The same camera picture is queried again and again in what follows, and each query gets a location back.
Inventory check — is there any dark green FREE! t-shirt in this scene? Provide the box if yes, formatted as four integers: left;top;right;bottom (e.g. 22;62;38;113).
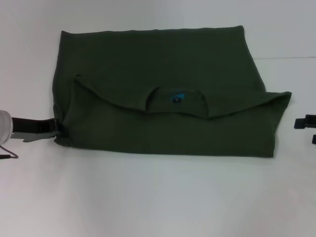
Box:
50;24;293;158

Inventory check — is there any left arm cable with plug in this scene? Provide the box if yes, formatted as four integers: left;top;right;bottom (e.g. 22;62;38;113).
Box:
0;143;20;160

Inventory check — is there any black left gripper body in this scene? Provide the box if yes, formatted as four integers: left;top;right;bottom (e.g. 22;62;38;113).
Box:
10;117;54;144

